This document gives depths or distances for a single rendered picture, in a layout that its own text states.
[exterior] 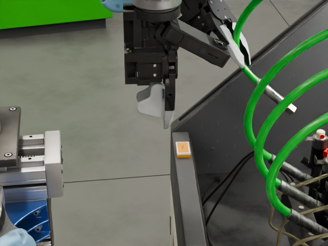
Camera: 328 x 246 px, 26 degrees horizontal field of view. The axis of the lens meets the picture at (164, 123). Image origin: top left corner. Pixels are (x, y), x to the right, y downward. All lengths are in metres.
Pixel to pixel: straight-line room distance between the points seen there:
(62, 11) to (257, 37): 1.25
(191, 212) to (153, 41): 0.45
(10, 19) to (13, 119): 3.04
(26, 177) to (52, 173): 0.06
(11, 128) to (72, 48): 2.94
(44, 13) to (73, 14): 0.19
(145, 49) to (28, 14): 3.53
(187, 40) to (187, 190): 0.48
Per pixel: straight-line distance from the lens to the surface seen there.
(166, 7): 1.04
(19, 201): 1.56
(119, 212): 2.99
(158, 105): 1.13
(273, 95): 1.42
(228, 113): 1.66
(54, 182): 1.53
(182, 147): 1.59
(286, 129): 1.71
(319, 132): 1.36
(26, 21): 4.61
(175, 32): 1.07
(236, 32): 1.39
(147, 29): 1.08
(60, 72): 4.16
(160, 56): 1.07
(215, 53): 1.09
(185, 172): 1.53
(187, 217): 1.40
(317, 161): 1.30
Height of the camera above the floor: 1.81
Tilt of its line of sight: 30 degrees down
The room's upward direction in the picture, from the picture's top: straight up
